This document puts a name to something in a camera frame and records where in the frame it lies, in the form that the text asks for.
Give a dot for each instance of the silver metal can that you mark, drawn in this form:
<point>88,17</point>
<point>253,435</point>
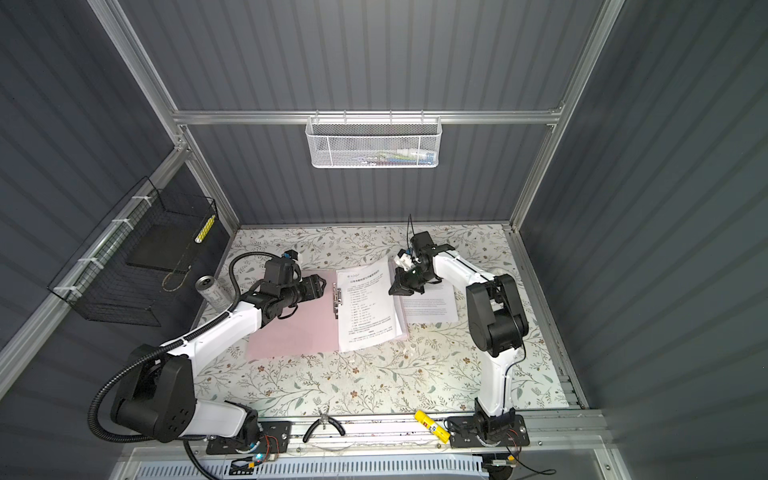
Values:
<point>213,291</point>

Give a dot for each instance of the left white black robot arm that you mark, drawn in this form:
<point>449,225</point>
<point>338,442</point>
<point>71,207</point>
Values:
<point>153,397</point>

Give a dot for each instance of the white wire wall basket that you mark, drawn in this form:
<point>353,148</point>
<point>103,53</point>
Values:
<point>384,142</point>

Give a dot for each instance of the pink file folder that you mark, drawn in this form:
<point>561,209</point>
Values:
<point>313,329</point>

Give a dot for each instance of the black foam pad in basket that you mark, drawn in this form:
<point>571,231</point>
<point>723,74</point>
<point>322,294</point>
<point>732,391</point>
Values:
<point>165,248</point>

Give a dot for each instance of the metal folder clip mechanism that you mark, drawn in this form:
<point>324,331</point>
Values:
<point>337,300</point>

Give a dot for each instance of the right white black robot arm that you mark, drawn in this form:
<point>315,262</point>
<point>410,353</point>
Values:
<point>497,325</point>

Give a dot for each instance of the black handled pliers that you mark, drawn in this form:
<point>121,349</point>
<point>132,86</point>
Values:
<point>322,422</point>

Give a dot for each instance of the white ventilated cable duct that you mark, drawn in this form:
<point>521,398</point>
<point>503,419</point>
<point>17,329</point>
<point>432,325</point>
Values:
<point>409,466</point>

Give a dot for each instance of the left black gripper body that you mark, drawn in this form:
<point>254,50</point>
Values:
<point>301,291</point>

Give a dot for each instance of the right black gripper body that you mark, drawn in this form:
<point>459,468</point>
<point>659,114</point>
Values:
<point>411,282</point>

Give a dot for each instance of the yellow tube on rail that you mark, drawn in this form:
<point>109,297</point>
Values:
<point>432,426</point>

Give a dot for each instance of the yellow marker in basket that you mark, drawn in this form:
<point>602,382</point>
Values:
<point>205,229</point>

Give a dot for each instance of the black wire side basket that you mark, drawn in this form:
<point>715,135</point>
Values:
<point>135,270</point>

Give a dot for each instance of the printed paper sheet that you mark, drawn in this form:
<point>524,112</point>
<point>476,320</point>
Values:
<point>368,317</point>
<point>436,305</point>
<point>375,275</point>

